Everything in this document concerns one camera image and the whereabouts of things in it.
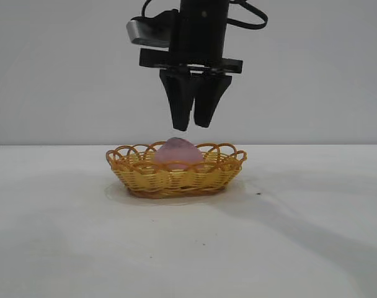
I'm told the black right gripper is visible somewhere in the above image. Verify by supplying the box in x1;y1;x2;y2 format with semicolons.
138;0;244;131

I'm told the pink peach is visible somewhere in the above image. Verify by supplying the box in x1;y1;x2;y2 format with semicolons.
153;137;205;171

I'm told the yellow woven plastic basket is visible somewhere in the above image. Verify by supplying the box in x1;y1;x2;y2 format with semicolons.
106;142;247;199

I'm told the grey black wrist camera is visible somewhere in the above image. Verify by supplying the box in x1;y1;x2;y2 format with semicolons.
125;9;180;50

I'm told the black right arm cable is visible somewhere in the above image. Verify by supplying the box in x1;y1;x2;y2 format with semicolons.
227;0;269;31

